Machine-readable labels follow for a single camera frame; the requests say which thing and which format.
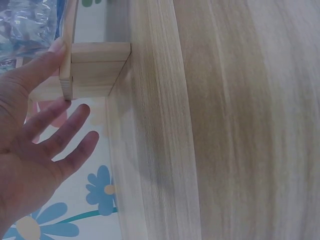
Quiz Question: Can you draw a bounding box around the clear crumpled plastic bag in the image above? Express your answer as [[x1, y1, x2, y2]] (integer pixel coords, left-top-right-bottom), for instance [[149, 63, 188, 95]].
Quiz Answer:
[[0, 0, 63, 76]]

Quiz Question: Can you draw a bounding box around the person's left hand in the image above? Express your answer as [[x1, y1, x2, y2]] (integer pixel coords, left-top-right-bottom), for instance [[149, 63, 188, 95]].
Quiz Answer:
[[0, 37, 100, 235]]

